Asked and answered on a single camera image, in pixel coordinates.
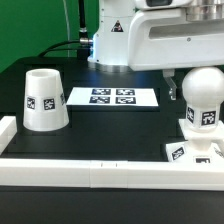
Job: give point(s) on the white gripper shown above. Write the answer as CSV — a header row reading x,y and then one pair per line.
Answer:
x,y
164,39

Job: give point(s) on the white lamp bulb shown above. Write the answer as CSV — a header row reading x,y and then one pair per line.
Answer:
x,y
203,91

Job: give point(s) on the white lamp base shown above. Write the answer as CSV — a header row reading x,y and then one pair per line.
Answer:
x,y
198,146

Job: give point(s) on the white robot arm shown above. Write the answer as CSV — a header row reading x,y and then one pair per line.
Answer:
x,y
110,43

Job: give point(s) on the white lamp shade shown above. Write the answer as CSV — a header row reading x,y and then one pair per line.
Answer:
x,y
44,103

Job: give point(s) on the white marker sheet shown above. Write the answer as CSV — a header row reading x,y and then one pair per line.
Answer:
x,y
95,96

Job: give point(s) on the white left barrier wall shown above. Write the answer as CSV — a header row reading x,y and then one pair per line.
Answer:
x,y
8,129

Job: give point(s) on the white barrier wall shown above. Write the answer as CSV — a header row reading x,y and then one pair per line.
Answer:
x,y
111,174
8,129

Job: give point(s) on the white front barrier wall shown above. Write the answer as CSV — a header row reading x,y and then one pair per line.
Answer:
x,y
111,174

